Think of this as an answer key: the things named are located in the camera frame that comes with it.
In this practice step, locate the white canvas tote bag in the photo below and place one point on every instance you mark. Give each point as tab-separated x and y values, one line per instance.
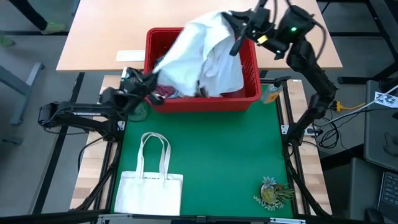
149	193

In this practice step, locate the grey cabinet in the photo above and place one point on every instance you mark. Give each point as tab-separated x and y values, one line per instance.
379	133

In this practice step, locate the person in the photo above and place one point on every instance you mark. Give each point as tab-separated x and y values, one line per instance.
29	14

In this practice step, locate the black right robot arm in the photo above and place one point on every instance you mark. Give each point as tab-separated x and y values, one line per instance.
311	71

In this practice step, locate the maroon garment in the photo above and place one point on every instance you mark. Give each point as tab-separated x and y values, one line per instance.
164	90

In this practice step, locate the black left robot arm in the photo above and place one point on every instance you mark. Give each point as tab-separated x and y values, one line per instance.
77	113

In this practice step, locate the white paper fiducial tag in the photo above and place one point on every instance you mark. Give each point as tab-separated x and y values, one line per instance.
385	99

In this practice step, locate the silver camera mount bar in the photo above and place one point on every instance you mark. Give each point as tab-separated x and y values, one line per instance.
124	219

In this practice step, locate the dark keyboard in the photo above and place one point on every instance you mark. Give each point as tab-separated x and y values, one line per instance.
390	193

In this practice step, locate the grey metal table leg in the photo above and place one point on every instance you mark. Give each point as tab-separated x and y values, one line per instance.
21	88

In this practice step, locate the black computer mouse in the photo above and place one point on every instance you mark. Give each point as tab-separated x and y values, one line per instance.
374	216

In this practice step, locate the white power strip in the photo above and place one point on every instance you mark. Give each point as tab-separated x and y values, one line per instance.
312	131

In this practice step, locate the red plastic laundry bin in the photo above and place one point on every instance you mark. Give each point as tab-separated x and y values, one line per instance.
202	104

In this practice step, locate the white linen shirt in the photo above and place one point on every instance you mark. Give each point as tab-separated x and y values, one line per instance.
202	56

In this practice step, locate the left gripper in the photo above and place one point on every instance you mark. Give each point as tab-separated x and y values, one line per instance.
133	90

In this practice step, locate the light wooden desk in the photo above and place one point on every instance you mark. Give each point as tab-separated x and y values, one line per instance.
109	25

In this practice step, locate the black aluminium table frame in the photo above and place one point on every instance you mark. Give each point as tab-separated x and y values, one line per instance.
286	109

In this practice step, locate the green table mat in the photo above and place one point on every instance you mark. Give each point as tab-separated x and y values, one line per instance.
217	155

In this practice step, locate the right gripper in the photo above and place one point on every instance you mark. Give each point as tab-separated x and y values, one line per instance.
259	23

